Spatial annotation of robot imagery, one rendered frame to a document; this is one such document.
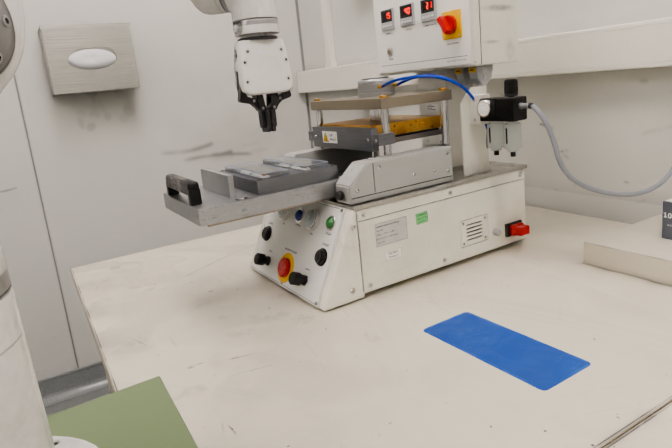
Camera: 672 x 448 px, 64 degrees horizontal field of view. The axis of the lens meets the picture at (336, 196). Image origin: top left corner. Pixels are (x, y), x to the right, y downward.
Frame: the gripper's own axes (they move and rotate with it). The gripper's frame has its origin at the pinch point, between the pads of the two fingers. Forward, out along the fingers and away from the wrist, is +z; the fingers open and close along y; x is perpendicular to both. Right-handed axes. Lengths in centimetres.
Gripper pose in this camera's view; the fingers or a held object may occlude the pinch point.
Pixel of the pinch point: (268, 121)
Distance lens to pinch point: 105.8
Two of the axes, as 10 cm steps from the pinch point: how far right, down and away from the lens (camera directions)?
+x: -5.1, -1.3, 8.5
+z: 1.0, 9.7, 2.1
